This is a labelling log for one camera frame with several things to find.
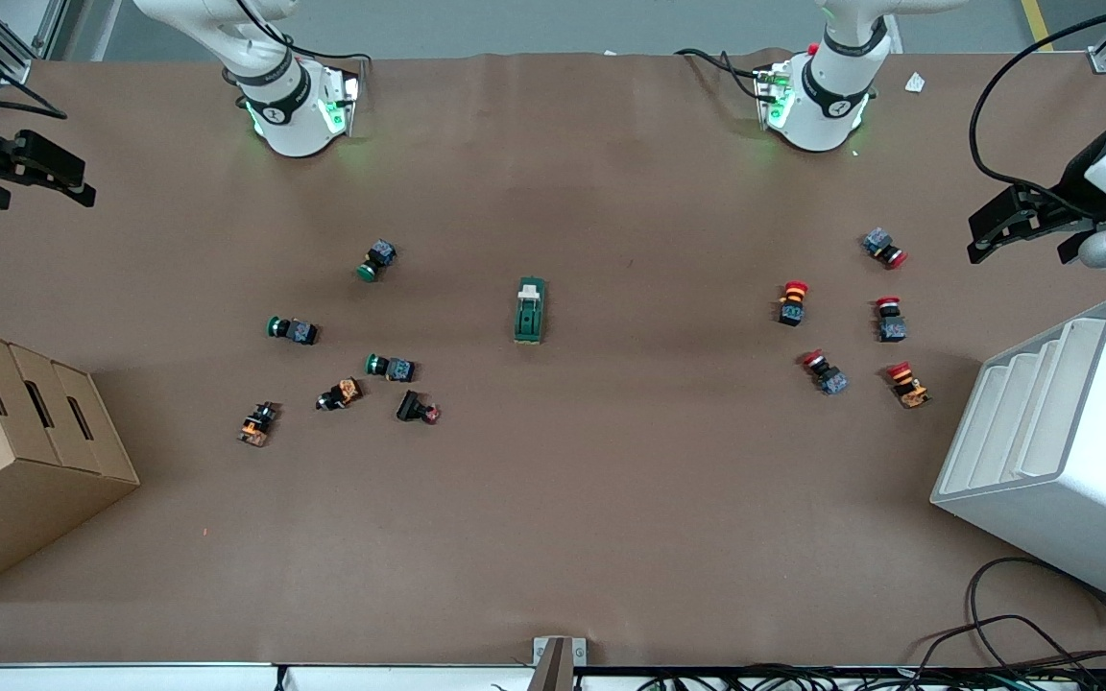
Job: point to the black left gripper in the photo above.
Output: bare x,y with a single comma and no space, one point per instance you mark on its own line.
1069,196

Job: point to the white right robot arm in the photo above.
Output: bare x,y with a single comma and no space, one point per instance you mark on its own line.
289,125

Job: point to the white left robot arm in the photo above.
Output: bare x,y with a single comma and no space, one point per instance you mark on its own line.
817,115

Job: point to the red push button blue block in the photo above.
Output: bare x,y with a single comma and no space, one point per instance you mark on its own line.
831,380
879,242
891,328

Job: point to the small white paper scrap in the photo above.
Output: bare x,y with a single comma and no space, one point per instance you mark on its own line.
915,83

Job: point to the red emergency button orange block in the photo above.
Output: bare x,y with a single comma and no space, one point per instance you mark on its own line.
910,389

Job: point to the white stepped plastic rack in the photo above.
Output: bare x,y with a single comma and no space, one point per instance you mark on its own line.
1091,480

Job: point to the brown cardboard compartment box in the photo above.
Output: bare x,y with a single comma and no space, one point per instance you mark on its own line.
15,480

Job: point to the green mushroom push button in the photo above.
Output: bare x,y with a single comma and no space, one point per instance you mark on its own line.
300,332
399,369
380,255

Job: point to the black button dark red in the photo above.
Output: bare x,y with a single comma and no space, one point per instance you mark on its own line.
409,405

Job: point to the brown paper table cover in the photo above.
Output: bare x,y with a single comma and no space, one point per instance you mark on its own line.
611,499

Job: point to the white table edge strip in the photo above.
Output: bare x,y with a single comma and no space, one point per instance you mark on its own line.
131,679

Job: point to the black selector switch orange block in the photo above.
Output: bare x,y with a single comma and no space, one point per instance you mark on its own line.
342,393
257,425

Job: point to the grey metal table bracket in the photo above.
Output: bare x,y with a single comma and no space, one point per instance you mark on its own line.
553,667

